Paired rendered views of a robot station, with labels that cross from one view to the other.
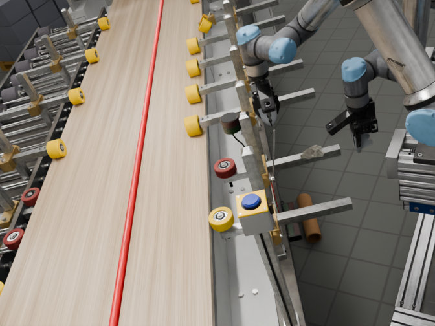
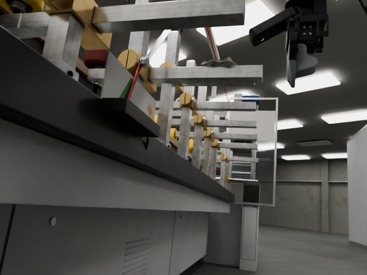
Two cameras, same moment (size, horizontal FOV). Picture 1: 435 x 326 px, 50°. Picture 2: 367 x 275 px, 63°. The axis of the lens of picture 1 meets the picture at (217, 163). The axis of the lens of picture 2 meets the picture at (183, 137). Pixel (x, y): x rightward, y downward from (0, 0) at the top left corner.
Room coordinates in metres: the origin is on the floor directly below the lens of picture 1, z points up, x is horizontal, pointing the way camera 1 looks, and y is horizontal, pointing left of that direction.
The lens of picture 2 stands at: (0.62, -0.32, 0.54)
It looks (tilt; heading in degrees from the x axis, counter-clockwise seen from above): 13 degrees up; 5
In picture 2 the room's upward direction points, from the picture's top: 6 degrees clockwise
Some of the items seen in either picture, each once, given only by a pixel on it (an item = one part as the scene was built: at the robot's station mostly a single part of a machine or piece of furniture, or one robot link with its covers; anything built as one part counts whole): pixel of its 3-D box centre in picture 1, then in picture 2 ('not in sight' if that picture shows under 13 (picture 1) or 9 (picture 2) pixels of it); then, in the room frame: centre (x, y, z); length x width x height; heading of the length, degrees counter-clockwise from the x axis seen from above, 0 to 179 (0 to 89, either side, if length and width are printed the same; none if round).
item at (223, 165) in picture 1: (228, 174); (98, 73); (1.32, -0.02, 0.85); 0.08 x 0.08 x 0.11
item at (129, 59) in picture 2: (260, 172); (137, 72); (1.28, -0.13, 0.84); 0.13 x 0.06 x 0.05; 169
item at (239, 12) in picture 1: (246, 10); (228, 145); (2.52, -0.45, 0.94); 0.36 x 0.03 x 0.03; 79
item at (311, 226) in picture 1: (308, 217); not in sight; (1.73, -0.36, 0.04); 0.30 x 0.08 x 0.08; 169
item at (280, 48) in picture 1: (278, 46); not in sight; (1.27, -0.30, 1.30); 0.11 x 0.11 x 0.08; 32
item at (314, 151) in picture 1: (311, 150); (219, 64); (1.27, -0.33, 0.87); 0.09 x 0.07 x 0.02; 79
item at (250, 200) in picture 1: (250, 201); not in sight; (0.76, -0.04, 1.22); 0.04 x 0.04 x 0.02
